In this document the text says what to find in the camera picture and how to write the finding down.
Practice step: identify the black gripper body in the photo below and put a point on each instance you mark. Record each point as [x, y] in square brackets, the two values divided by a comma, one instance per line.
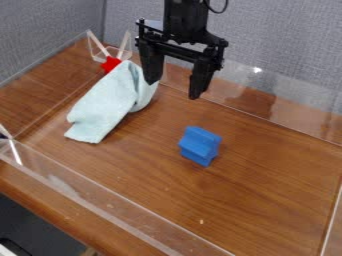
[184, 45]

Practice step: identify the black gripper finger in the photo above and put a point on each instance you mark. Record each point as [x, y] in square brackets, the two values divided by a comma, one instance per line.
[201, 77]
[152, 60]

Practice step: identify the blue block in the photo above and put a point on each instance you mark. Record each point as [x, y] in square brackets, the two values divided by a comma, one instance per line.
[200, 145]

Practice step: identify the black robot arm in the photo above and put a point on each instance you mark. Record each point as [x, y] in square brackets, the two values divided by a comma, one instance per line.
[188, 15]

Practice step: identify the light blue cloth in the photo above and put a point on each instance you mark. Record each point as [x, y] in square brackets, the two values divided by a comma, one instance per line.
[121, 93]

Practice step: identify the red block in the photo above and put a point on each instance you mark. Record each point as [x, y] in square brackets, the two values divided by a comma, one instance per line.
[110, 64]

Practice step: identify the clear acrylic enclosure wall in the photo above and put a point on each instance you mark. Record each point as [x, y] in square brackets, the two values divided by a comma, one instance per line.
[133, 198]

